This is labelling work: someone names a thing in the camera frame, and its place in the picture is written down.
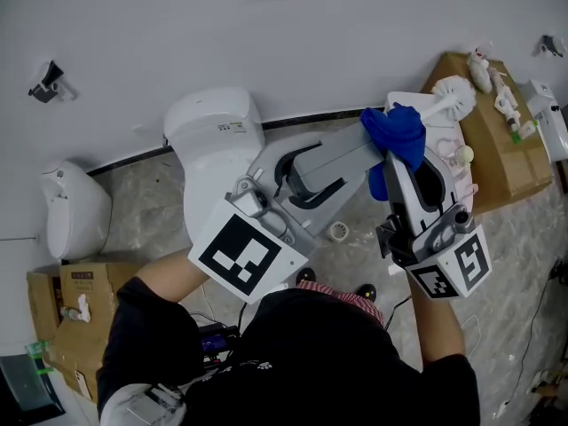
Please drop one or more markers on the white fluffy bundle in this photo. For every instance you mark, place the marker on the white fluffy bundle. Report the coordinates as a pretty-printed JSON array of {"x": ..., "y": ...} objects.
[{"x": 480, "y": 76}]

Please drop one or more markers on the clear bottle cream cap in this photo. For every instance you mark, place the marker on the clear bottle cream cap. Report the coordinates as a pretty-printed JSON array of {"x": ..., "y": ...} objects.
[{"x": 464, "y": 155}]

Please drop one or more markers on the person's black shirt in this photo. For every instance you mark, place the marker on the person's black shirt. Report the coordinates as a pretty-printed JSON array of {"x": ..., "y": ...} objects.
[{"x": 302, "y": 371}]

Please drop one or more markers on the person's right black slipper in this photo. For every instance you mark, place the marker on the person's right black slipper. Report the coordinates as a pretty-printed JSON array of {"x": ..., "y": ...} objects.
[{"x": 367, "y": 292}]

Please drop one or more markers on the clear bottle green cap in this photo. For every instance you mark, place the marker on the clear bottle green cap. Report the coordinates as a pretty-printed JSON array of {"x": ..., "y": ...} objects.
[{"x": 36, "y": 349}]

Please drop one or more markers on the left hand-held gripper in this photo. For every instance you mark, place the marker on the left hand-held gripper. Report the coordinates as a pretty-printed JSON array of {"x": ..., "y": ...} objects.
[{"x": 244, "y": 255}]

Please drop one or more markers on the grey wall bracket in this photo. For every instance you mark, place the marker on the grey wall bracket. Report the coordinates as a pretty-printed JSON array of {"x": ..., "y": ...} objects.
[{"x": 550, "y": 46}]

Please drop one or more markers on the plain brown cardboard box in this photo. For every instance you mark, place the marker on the plain brown cardboard box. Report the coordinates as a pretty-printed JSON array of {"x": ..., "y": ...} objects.
[{"x": 497, "y": 162}]

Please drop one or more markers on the white phone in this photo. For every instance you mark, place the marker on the white phone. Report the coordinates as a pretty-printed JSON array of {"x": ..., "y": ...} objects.
[{"x": 81, "y": 384}]

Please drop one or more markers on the white spray bottle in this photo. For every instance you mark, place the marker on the white spray bottle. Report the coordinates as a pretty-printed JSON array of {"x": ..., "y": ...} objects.
[{"x": 481, "y": 50}]

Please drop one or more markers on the person's right forearm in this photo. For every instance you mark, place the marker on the person's right forearm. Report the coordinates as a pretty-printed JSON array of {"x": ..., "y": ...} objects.
[{"x": 437, "y": 326}]

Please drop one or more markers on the white toilet with tank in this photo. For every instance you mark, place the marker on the white toilet with tank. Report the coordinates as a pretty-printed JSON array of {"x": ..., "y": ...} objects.
[{"x": 208, "y": 149}]

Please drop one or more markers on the black box blue screen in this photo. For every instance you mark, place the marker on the black box blue screen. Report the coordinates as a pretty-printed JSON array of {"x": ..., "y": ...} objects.
[{"x": 217, "y": 342}]

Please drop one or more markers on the white flat-lid smart toilet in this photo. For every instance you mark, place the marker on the white flat-lid smart toilet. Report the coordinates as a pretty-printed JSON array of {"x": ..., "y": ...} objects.
[{"x": 441, "y": 127}]

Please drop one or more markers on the blue cloth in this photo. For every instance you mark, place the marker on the blue cloth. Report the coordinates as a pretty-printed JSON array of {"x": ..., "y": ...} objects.
[{"x": 395, "y": 131}]

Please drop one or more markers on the small white bottle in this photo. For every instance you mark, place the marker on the small white bottle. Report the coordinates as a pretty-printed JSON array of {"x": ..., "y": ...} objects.
[{"x": 82, "y": 309}]

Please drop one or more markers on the white square-tank toilet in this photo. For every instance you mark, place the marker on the white square-tank toilet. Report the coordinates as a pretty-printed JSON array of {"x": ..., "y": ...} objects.
[{"x": 550, "y": 122}]

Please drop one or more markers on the white plastic sprayer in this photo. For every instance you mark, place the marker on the white plastic sprayer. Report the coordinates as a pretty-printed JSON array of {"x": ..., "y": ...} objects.
[{"x": 506, "y": 100}]

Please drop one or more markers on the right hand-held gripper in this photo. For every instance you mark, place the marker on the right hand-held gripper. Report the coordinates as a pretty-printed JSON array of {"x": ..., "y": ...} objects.
[{"x": 452, "y": 260}]

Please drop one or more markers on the person's left forearm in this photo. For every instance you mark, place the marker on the person's left forearm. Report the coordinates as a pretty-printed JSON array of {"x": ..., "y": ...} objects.
[{"x": 177, "y": 278}]

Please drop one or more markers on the dark window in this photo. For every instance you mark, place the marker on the dark window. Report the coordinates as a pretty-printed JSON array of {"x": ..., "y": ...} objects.
[{"x": 26, "y": 388}]

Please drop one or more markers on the red checked trousers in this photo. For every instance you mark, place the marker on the red checked trousers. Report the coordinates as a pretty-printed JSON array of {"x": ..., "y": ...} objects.
[{"x": 355, "y": 300}]

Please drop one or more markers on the tall green bottle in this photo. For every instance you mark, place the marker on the tall green bottle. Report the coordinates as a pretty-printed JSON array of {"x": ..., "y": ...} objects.
[{"x": 43, "y": 371}]

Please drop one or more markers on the large torn cardboard box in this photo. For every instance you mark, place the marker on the large torn cardboard box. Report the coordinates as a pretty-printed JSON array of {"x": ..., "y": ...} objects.
[{"x": 102, "y": 291}]

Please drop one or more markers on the person's left black slipper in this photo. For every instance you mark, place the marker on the person's left black slipper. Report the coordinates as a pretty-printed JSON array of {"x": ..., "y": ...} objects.
[{"x": 306, "y": 276}]

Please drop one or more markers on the white egg-shaped toilet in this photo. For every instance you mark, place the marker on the white egg-shaped toilet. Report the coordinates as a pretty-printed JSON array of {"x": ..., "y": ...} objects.
[{"x": 71, "y": 211}]

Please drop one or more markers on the person's black slipper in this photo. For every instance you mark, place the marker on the person's black slipper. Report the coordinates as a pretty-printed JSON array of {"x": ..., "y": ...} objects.
[
  {"x": 306, "y": 276},
  {"x": 367, "y": 292}
]

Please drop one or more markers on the black and white plastic bracket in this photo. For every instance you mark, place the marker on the black and white plastic bracket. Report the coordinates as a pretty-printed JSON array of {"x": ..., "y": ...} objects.
[{"x": 46, "y": 84}]

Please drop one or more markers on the round white brush holder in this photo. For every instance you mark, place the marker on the round white brush holder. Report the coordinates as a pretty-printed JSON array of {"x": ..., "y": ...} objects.
[{"x": 338, "y": 231}]

